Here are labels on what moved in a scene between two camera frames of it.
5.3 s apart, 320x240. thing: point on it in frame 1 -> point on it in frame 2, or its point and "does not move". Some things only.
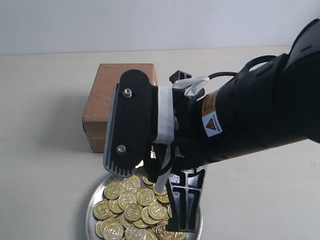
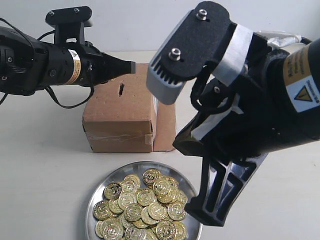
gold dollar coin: [133, 212] does not move
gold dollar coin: [145, 196] does not move
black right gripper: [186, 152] -> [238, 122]
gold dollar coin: [157, 211] does not move
